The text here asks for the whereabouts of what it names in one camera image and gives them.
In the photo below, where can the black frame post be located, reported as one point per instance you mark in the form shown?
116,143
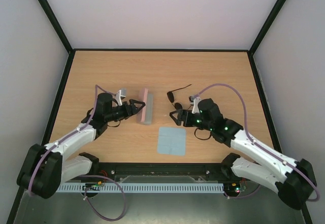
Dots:
55,24
266,25

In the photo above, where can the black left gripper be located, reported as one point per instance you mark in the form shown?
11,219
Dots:
133,112

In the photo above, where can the pink grey glasses case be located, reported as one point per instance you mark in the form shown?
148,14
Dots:
145,115

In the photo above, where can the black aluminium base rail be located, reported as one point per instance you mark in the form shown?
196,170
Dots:
164,169

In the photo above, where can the black sunglasses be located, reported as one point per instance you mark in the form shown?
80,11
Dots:
171,97

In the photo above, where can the black frame post right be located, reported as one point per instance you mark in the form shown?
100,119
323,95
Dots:
266,25

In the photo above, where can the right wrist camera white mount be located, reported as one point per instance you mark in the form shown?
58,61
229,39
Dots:
194,101

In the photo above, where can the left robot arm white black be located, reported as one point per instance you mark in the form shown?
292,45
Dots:
46,167

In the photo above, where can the light blue cleaning cloth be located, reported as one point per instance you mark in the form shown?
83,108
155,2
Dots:
171,141

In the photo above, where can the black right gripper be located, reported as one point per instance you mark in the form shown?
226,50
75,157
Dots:
184,117

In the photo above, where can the black frame post left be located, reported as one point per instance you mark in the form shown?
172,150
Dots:
55,24

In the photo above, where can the light blue slotted cable duct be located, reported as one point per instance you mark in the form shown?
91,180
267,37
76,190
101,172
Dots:
132,188

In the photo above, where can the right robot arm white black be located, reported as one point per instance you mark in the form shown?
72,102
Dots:
293,181

